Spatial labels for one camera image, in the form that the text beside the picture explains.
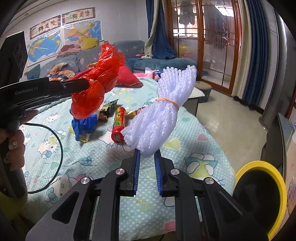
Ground green snack bag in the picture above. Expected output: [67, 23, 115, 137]
[100, 99, 119, 115]

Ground white top coffee table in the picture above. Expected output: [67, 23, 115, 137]
[188, 87, 205, 117]

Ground blue and beige curtain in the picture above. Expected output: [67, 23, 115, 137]
[145, 0, 176, 60]
[231, 0, 276, 114]

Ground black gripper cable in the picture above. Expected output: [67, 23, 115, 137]
[23, 122, 65, 194]

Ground blue plastic wrapper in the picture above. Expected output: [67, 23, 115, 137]
[71, 115, 98, 142]

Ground framed calligraphy embroidery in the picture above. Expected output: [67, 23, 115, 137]
[29, 16, 62, 40]
[62, 7, 96, 24]

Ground yellow cardboard box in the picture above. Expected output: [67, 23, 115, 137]
[179, 45, 193, 59]

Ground wooden glass sliding door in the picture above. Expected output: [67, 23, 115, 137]
[165, 0, 242, 97]

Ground pink purple clothes pile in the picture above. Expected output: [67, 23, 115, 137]
[134, 71, 164, 82]

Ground lilac foam fruit net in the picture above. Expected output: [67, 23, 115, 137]
[120, 65, 199, 158]

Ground person's left hand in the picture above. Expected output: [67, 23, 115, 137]
[0, 110, 39, 172]

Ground silver tower air conditioner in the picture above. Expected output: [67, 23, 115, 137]
[257, 9, 296, 133]

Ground red blanket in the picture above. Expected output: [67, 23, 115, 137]
[67, 65, 143, 88]

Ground world map poster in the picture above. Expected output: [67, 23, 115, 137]
[26, 34, 62, 68]

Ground red pink clothes pile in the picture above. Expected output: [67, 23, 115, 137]
[58, 44, 82, 57]

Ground dark television cabinet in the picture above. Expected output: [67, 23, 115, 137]
[260, 112, 293, 200]

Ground grey round stool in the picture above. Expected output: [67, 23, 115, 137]
[195, 81, 213, 104]

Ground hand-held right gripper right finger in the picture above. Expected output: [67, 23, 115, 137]
[153, 150, 269, 241]

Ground blue heart print sofa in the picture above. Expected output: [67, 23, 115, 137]
[24, 40, 199, 81]

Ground orange patterned clothes pile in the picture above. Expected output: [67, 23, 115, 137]
[45, 62, 77, 78]

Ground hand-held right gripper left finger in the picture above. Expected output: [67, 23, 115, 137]
[25, 149, 142, 241]

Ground yellow rimmed bin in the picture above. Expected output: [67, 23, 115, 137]
[232, 161, 288, 237]

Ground red plastic bag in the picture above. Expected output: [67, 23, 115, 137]
[69, 43, 126, 120]

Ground red candy tube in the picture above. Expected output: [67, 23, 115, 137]
[111, 107, 127, 142]

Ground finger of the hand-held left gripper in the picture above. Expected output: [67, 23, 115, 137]
[47, 78, 90, 95]
[22, 94, 74, 112]

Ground country map poster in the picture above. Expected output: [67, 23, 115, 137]
[63, 20, 102, 44]

